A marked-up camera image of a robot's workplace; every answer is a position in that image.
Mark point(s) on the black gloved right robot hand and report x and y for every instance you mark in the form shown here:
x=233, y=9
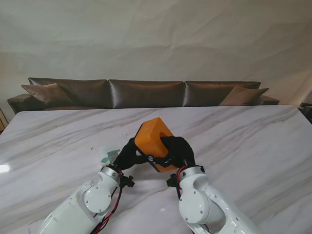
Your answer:
x=182, y=151

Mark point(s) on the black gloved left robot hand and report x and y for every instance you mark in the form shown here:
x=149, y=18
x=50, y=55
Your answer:
x=129, y=156

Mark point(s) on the white soft tissue pack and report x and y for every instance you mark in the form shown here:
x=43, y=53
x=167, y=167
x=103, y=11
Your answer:
x=107, y=153

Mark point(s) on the orange plastic tissue box cover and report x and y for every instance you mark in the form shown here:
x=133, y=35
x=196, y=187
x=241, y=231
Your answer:
x=151, y=136

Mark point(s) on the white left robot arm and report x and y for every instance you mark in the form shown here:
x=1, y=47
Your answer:
x=95, y=197

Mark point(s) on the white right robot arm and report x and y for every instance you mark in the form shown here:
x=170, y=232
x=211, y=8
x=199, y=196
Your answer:
x=200, y=202

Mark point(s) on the brown leather sofa back cushion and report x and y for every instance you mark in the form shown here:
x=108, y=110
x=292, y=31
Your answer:
x=90, y=92
x=146, y=93
x=207, y=93

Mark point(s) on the brown satin throw pillow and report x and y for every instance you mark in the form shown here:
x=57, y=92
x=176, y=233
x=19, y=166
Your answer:
x=46, y=93
x=243, y=96

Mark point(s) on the brown leather sofa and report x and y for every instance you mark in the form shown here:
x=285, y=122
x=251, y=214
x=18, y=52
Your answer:
x=19, y=102

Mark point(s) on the dark side furniture piece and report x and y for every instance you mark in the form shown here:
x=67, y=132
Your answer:
x=307, y=109

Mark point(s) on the wooden furniture piece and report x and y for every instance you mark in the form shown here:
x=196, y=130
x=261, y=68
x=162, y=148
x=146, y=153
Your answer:
x=2, y=122

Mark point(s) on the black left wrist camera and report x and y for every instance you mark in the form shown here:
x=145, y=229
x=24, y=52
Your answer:
x=128, y=181

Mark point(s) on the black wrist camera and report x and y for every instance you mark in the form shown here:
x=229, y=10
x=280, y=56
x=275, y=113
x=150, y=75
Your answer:
x=172, y=181
x=128, y=181

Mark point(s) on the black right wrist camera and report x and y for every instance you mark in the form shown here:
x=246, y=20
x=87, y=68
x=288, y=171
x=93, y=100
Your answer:
x=172, y=181

